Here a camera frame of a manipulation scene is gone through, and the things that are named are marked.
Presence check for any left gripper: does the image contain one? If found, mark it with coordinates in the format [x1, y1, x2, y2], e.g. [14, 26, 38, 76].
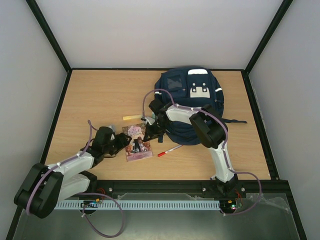
[104, 133, 134, 156]

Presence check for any purple illustrated booklet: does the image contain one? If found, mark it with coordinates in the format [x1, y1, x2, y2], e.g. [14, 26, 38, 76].
[122, 123, 153, 162]

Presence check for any navy blue backpack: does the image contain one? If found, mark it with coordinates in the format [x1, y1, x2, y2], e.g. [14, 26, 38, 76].
[153, 65, 248, 146]

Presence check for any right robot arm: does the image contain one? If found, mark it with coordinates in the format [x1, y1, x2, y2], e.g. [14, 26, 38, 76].
[142, 99, 238, 197]

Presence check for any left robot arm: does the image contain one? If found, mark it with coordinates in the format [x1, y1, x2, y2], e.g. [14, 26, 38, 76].
[13, 125, 132, 219]

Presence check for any red capped white pen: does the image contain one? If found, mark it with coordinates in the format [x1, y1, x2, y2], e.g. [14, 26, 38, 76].
[157, 144, 183, 157]

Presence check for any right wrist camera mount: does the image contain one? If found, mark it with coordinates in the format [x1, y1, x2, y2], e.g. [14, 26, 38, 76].
[142, 116, 156, 125]

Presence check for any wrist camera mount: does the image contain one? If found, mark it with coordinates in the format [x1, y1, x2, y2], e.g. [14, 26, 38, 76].
[108, 124, 116, 132]
[142, 116, 156, 125]

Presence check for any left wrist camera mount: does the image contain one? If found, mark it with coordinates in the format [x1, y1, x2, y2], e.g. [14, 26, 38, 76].
[108, 124, 116, 132]

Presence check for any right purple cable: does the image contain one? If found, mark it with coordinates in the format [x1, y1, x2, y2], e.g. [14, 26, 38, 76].
[141, 88, 263, 217]

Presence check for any purple cable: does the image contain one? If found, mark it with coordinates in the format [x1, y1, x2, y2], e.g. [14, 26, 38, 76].
[25, 119, 125, 237]
[141, 88, 263, 217]

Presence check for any black aluminium frame rail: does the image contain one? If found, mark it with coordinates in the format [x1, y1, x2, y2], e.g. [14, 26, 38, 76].
[97, 180, 293, 200]

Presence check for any grey slotted cable duct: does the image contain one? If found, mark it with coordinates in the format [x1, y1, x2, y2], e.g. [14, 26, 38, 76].
[54, 200, 220, 211]

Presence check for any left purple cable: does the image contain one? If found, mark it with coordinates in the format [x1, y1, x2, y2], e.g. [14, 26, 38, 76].
[25, 119, 125, 237]

